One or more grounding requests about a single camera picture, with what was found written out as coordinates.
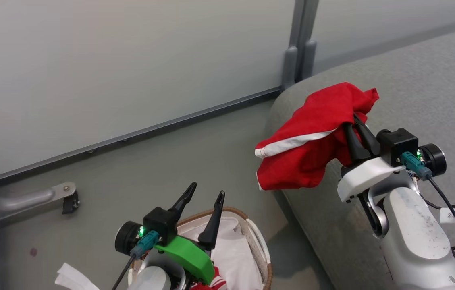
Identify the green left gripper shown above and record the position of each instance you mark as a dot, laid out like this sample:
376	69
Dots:
190	255

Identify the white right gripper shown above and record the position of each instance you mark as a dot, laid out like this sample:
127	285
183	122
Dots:
366	177

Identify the red garment with white stripe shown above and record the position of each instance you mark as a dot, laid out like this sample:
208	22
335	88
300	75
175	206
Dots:
312	117

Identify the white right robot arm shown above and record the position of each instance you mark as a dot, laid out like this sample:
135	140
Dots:
412	237

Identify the wicker laundry basket white liner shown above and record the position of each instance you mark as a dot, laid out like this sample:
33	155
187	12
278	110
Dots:
256	241

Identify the red and white garment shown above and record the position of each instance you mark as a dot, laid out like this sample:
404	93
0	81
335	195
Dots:
217	284

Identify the grey fabric sofa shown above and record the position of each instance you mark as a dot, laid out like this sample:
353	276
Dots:
412	80

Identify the black foot clamp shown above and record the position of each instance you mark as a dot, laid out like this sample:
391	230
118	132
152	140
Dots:
70	204

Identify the white crumpled paper piece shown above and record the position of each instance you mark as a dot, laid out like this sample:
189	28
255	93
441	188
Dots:
72	278

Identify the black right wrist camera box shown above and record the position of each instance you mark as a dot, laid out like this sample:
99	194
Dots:
398	145

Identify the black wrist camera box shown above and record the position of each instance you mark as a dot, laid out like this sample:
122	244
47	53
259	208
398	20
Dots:
160	221
398	145

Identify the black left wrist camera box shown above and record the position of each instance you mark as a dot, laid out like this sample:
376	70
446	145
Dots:
160	221

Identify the grey partition bottom rail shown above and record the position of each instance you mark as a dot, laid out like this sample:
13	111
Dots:
130	135

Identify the grey partition post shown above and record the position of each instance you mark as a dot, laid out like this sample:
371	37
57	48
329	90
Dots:
291	60
309	52

